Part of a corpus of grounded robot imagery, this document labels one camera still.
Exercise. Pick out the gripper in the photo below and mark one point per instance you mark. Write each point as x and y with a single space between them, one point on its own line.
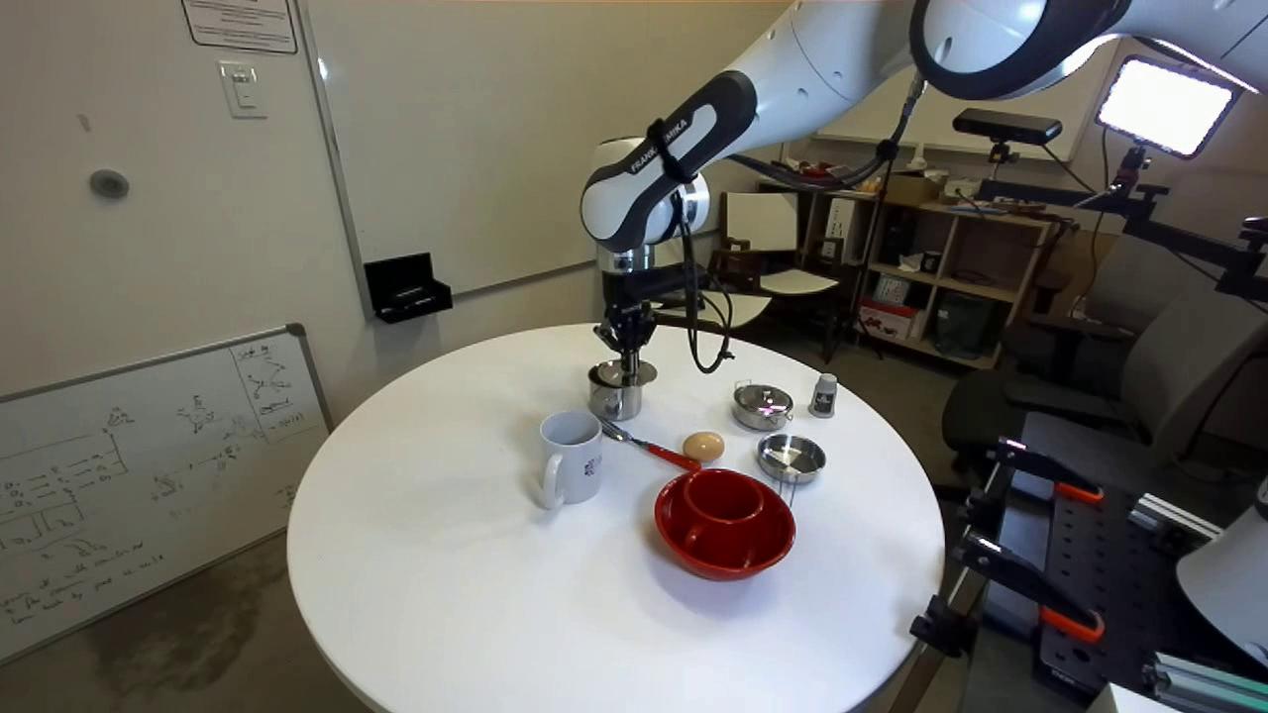
626 295

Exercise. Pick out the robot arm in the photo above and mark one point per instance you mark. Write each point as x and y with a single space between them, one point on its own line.
812 59

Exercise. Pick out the tall silver pot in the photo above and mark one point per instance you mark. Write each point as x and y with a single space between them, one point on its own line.
614 401

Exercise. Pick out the white mug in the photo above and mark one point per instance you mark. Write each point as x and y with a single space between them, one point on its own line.
573 460

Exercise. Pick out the small silver pot lid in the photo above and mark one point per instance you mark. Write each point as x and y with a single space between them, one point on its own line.
763 399

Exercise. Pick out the small silver pot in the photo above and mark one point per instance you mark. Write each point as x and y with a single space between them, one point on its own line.
761 418

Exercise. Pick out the brown egg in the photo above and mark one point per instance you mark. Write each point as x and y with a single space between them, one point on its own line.
703 447

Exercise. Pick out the white chair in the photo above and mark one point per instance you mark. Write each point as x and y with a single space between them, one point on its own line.
763 223

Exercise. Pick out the red cup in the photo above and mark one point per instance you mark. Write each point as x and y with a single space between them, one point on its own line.
723 500

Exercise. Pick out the silver pan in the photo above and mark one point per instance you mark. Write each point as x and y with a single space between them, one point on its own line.
791 458

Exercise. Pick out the salt shaker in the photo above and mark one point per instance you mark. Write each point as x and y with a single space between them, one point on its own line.
823 396

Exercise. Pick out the black marker tray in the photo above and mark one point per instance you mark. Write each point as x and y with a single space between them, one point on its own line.
406 287

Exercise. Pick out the red bowl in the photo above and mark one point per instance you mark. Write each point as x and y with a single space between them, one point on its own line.
723 557

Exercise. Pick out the wooden shelf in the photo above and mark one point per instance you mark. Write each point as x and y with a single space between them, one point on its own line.
991 253

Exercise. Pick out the black orange clamp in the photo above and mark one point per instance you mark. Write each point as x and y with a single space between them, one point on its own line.
1020 584
1030 465

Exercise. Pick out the paper notice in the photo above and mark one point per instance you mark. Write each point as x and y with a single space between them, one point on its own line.
240 22

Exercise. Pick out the whiteboard with writing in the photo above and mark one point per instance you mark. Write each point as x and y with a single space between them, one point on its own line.
119 495

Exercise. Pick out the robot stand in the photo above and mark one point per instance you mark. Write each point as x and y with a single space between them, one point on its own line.
1100 584

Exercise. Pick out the grey office chair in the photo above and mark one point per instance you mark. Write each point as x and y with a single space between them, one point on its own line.
1179 366

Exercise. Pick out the light panel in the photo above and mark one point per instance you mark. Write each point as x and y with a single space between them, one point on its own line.
1167 104

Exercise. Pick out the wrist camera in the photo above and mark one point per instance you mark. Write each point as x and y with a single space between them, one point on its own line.
686 285

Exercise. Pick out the large wall whiteboard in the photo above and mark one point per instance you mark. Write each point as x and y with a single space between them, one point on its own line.
466 149

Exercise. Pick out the wall switch plate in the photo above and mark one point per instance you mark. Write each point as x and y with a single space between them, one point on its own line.
243 89

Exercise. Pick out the round grey wall fitting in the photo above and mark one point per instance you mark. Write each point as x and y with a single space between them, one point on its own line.
109 183

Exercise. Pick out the aluminium rail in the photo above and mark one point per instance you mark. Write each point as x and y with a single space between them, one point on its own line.
1209 683
1174 515

